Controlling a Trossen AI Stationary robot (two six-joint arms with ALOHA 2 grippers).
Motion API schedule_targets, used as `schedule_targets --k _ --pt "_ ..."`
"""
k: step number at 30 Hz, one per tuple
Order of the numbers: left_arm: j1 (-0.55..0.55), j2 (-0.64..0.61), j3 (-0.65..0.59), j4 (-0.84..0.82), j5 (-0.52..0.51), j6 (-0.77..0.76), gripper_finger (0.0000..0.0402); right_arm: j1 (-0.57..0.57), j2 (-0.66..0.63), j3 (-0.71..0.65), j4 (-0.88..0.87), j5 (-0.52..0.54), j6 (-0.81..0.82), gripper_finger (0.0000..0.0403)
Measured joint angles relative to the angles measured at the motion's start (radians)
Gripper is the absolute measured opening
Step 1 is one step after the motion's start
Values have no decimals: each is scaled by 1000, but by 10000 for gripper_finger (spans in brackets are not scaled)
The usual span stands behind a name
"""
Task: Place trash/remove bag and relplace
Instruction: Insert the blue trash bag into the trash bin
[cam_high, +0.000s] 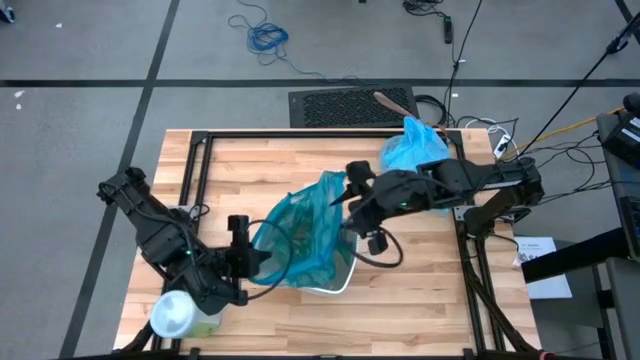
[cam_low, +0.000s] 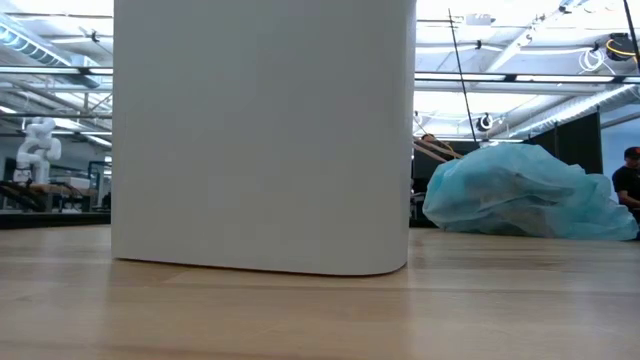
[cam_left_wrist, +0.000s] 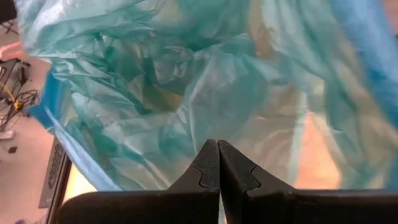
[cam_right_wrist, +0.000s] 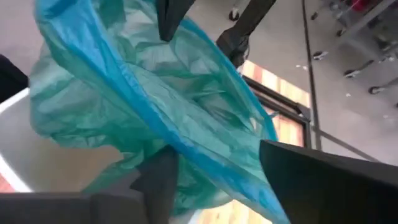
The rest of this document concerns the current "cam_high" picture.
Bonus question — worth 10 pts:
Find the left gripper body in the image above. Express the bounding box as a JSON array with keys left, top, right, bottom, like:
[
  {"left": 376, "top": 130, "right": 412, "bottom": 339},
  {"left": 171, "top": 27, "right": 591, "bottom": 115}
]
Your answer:
[{"left": 221, "top": 214, "right": 260, "bottom": 282}]

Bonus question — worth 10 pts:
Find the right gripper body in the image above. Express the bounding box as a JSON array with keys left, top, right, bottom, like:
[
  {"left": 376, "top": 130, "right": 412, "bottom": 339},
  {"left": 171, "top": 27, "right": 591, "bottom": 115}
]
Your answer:
[{"left": 344, "top": 160, "right": 436, "bottom": 256}]

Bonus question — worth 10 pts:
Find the white plastic trash bin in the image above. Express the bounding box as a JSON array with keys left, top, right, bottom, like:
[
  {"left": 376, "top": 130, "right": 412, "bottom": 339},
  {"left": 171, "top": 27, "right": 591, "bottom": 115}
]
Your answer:
[{"left": 294, "top": 232, "right": 361, "bottom": 297}]

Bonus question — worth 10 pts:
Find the teal plastic trash bag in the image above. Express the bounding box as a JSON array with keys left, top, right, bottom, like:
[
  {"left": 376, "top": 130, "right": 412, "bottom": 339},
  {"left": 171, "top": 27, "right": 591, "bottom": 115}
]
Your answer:
[{"left": 249, "top": 170, "right": 359, "bottom": 290}]

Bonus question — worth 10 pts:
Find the light blue trash bag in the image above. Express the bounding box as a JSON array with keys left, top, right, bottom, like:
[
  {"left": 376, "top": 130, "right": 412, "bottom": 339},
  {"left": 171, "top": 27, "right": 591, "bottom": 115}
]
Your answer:
[{"left": 378, "top": 116, "right": 454, "bottom": 174}]

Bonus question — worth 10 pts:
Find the white disinfecting wipes canister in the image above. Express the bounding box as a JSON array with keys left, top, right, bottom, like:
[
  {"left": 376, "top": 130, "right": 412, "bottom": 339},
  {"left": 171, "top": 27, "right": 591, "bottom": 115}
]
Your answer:
[{"left": 149, "top": 289, "right": 222, "bottom": 340}]

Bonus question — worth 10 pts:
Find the black floor vent grate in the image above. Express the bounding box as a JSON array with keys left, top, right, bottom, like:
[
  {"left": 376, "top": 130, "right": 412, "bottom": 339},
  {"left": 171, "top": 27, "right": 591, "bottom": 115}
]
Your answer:
[{"left": 288, "top": 84, "right": 420, "bottom": 129}]

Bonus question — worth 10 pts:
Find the brown wooden stick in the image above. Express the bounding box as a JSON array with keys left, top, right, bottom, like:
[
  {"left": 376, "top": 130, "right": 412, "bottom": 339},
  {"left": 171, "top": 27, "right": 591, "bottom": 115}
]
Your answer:
[{"left": 372, "top": 90, "right": 449, "bottom": 136}]

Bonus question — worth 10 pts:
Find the white power strip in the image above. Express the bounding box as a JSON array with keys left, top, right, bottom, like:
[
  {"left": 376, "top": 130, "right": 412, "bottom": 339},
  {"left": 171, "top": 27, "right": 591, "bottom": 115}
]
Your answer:
[{"left": 492, "top": 133, "right": 512, "bottom": 160}]

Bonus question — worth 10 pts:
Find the white printed paper sheet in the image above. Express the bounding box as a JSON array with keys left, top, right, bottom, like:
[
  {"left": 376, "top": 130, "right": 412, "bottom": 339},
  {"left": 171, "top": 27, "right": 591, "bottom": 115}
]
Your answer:
[{"left": 512, "top": 236, "right": 574, "bottom": 300}]

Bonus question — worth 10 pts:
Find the black equipment bar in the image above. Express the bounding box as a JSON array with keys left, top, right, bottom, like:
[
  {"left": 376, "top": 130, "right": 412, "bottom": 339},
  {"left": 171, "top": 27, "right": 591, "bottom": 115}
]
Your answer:
[{"left": 521, "top": 227, "right": 631, "bottom": 285}]

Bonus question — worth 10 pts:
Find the black stand pole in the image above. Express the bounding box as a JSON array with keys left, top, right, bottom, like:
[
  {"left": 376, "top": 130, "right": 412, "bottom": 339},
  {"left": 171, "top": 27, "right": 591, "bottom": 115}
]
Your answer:
[{"left": 517, "top": 12, "right": 640, "bottom": 159}]

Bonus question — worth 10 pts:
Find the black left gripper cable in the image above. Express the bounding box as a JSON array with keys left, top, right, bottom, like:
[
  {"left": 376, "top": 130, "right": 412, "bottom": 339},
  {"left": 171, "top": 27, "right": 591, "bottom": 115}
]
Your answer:
[{"left": 247, "top": 218, "right": 294, "bottom": 302}]

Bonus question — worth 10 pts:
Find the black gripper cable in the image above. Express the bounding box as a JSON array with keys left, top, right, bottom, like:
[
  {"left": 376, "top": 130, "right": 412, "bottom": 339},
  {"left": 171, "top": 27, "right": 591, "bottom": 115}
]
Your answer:
[
  {"left": 357, "top": 227, "right": 404, "bottom": 270},
  {"left": 247, "top": 218, "right": 294, "bottom": 302}
]

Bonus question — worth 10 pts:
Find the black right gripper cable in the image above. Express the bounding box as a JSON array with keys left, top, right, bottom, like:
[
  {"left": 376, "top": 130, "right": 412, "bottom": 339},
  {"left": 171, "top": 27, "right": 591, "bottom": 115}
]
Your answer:
[{"left": 357, "top": 227, "right": 404, "bottom": 270}]

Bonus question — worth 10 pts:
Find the black aluminium table frame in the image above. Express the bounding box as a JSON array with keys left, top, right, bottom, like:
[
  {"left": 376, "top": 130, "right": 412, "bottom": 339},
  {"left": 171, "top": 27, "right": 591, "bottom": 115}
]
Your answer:
[{"left": 119, "top": 128, "right": 541, "bottom": 360}]

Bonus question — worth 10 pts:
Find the thin black hanging cable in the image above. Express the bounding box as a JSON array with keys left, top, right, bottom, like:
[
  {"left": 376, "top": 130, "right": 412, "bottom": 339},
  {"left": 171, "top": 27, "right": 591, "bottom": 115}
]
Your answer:
[{"left": 444, "top": 0, "right": 485, "bottom": 124}]

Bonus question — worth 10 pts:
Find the yellow cable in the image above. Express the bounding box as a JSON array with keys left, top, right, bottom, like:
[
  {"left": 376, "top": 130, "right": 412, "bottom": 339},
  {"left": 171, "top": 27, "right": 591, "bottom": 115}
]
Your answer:
[{"left": 499, "top": 106, "right": 626, "bottom": 161}]

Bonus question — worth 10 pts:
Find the blue floor cable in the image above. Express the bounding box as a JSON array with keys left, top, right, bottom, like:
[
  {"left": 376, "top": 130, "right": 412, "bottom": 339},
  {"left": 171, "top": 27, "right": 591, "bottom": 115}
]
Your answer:
[{"left": 227, "top": 0, "right": 371, "bottom": 86}]

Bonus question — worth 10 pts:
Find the black coiled cable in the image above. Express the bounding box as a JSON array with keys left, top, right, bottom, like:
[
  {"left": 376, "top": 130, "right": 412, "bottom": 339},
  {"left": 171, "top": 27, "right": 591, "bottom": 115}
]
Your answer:
[{"left": 402, "top": 0, "right": 446, "bottom": 17}]

